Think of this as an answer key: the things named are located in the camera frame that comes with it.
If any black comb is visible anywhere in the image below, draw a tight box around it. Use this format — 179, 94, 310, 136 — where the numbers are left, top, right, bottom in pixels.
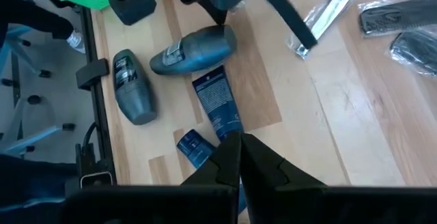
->
357, 0, 437, 36
385, 28, 437, 78

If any dark blue toiletry tube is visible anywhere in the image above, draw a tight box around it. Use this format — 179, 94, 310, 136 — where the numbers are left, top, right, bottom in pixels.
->
175, 128, 249, 214
192, 65, 245, 142

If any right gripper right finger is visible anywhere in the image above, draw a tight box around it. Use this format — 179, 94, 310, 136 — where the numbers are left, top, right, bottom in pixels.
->
240, 132, 327, 188

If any office chair base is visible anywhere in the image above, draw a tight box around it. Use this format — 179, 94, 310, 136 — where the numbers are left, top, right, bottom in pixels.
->
0, 25, 76, 156

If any person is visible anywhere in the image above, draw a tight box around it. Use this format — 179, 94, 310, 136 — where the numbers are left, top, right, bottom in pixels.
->
0, 0, 86, 54

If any black frame bracket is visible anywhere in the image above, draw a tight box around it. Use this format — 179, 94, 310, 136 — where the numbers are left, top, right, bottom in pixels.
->
74, 58, 111, 92

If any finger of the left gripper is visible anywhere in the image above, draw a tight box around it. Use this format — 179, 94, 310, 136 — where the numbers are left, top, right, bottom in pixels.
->
254, 0, 318, 50
197, 0, 228, 26

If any long silver nail clipper packet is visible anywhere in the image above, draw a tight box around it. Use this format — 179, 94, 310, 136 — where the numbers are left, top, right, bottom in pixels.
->
285, 0, 355, 60

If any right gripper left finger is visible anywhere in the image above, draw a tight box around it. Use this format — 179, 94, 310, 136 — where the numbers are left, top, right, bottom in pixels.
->
180, 130, 242, 188

